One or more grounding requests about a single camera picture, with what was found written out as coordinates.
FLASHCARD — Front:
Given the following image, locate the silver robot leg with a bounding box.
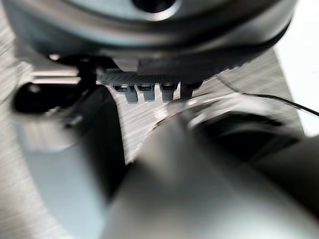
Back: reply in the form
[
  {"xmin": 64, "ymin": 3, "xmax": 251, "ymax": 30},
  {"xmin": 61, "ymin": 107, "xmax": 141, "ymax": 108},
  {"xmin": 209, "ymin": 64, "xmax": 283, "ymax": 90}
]
[
  {"xmin": 11, "ymin": 53, "xmax": 128, "ymax": 239},
  {"xmin": 99, "ymin": 98, "xmax": 319, "ymax": 239}
]

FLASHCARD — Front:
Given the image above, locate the silver right robot leg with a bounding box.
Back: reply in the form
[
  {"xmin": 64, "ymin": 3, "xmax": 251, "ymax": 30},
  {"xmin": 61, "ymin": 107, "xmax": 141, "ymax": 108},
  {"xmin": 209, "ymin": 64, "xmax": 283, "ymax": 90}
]
[{"xmin": 99, "ymin": 98, "xmax": 319, "ymax": 239}]

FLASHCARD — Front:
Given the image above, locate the silver left robot leg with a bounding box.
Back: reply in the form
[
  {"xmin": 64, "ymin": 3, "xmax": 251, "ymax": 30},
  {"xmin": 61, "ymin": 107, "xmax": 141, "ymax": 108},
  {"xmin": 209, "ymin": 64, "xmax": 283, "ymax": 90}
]
[{"xmin": 11, "ymin": 53, "xmax": 128, "ymax": 239}]

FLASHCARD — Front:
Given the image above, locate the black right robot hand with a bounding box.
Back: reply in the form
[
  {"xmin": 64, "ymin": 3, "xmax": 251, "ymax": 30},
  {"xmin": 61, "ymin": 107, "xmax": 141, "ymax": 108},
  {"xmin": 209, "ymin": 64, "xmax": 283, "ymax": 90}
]
[{"xmin": 4, "ymin": 0, "xmax": 295, "ymax": 104}]

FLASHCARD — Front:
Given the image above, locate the thin black cable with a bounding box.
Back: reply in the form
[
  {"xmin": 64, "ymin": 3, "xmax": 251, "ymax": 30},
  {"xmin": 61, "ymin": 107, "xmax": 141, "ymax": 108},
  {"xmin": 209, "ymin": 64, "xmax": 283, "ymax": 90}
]
[{"xmin": 216, "ymin": 74, "xmax": 319, "ymax": 116}]

